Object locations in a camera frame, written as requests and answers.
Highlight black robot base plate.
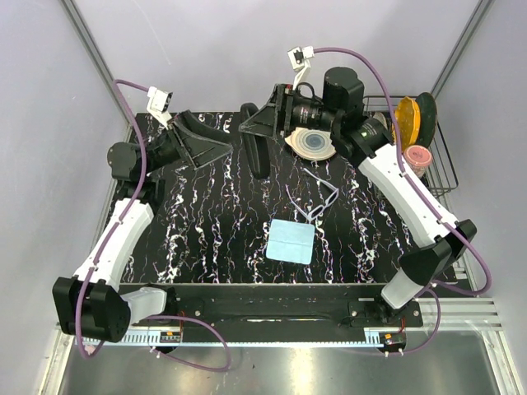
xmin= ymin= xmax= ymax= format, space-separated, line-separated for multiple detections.
xmin=123 ymin=282 xmax=424 ymax=345

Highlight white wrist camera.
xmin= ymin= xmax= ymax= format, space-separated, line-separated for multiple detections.
xmin=147 ymin=86 xmax=173 ymax=128
xmin=287 ymin=46 xmax=315 ymax=89

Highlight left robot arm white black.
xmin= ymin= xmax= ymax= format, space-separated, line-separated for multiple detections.
xmin=52 ymin=111 xmax=232 ymax=343

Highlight black wire dish rack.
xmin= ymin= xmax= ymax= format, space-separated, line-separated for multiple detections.
xmin=363 ymin=95 xmax=459 ymax=198

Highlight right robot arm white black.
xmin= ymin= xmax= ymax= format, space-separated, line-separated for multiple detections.
xmin=239 ymin=67 xmax=477 ymax=327

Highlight grey speckled plate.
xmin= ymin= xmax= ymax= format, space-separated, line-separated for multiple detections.
xmin=372 ymin=112 xmax=388 ymax=128

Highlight yellow scalloped plate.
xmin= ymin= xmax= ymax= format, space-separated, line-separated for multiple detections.
xmin=394 ymin=96 xmax=421 ymax=151

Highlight dark green plate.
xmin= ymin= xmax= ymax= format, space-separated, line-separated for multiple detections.
xmin=416 ymin=92 xmax=437 ymax=148

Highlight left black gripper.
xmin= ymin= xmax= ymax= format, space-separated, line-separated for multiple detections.
xmin=144 ymin=110 xmax=236 ymax=175

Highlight light blue cleaning cloth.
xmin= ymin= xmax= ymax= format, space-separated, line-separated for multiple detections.
xmin=265 ymin=219 xmax=315 ymax=265

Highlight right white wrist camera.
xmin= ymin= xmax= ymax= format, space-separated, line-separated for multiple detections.
xmin=287 ymin=46 xmax=315 ymax=89

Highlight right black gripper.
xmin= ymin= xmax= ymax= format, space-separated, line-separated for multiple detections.
xmin=239 ymin=84 xmax=340 ymax=139

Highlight purple cable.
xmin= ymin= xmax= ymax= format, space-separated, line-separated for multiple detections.
xmin=312 ymin=46 xmax=492 ymax=357
xmin=73 ymin=79 xmax=232 ymax=373

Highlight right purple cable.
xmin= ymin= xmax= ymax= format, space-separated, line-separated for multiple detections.
xmin=312 ymin=46 xmax=492 ymax=357

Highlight black marble pattern mat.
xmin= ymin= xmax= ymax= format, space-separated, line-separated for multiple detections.
xmin=121 ymin=112 xmax=416 ymax=284

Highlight beige plate blue rings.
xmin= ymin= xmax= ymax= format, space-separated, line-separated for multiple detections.
xmin=284 ymin=126 xmax=338 ymax=161

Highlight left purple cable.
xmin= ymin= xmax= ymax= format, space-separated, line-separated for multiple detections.
xmin=73 ymin=79 xmax=232 ymax=373

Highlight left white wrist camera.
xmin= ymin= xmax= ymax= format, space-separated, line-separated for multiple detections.
xmin=147 ymin=86 xmax=173 ymax=128

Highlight pink patterned cup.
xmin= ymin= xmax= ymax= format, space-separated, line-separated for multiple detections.
xmin=403 ymin=145 xmax=433 ymax=179

